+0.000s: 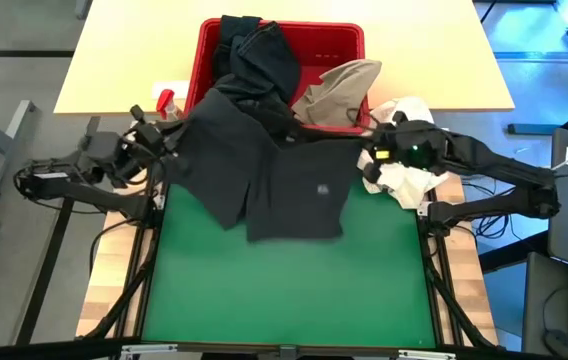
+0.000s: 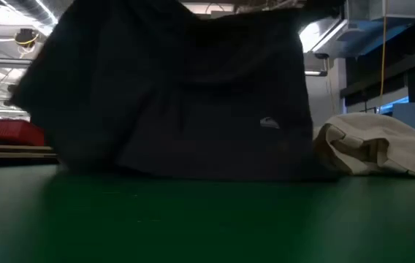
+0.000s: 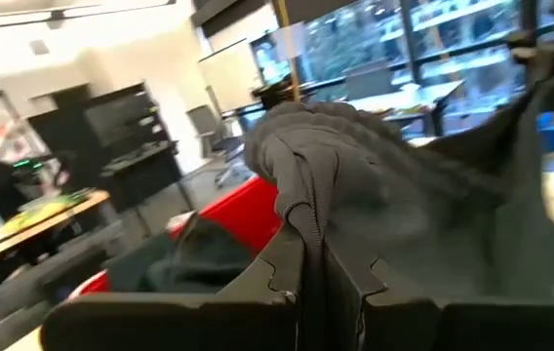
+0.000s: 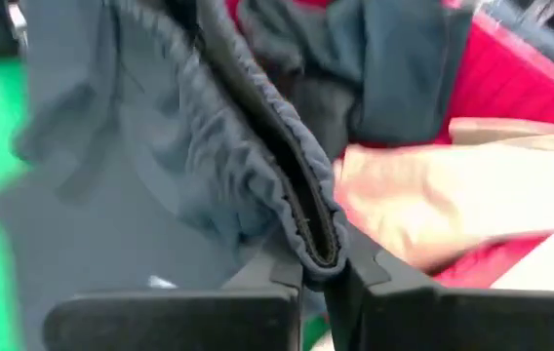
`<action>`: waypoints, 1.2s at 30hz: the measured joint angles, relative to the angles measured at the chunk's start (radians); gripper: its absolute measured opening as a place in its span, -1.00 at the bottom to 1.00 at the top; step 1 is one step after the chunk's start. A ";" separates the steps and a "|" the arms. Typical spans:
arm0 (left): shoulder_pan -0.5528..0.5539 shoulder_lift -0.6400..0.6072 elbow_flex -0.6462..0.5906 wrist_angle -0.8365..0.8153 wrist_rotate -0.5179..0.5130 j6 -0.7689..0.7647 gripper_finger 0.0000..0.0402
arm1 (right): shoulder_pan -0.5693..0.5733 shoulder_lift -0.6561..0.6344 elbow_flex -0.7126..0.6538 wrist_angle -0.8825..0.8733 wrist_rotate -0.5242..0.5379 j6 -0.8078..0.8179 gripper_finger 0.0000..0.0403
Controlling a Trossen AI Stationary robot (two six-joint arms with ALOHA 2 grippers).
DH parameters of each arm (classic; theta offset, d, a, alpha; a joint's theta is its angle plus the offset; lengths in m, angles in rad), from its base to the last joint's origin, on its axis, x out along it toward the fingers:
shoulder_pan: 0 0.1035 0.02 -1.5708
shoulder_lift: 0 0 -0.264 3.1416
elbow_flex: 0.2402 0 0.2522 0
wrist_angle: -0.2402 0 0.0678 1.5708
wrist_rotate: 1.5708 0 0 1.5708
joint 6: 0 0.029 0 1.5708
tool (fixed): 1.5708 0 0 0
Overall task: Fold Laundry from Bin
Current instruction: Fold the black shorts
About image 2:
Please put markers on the black shorts with logo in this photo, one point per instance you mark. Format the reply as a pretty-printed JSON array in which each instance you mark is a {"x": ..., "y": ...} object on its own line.
[{"x": 174, "y": 109}]

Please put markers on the red plastic bin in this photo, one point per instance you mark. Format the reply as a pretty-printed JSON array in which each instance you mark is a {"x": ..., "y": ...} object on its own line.
[{"x": 10, "y": 131}]

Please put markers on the green table mat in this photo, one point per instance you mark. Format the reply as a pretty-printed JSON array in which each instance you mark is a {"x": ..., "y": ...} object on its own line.
[{"x": 193, "y": 219}]

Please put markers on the short fluorescent ceiling light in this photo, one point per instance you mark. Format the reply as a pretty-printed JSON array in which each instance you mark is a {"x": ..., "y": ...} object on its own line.
[{"x": 315, "y": 73}]

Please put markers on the cream white garment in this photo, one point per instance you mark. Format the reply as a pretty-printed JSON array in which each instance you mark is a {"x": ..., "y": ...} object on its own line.
[{"x": 375, "y": 135}]

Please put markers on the grey monitor panel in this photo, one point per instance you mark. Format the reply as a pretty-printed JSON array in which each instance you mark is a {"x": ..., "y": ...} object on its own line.
[{"x": 412, "y": 115}]

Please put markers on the dark ceiling dome camera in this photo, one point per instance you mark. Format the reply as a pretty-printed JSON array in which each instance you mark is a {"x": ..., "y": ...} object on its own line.
[{"x": 321, "y": 56}]

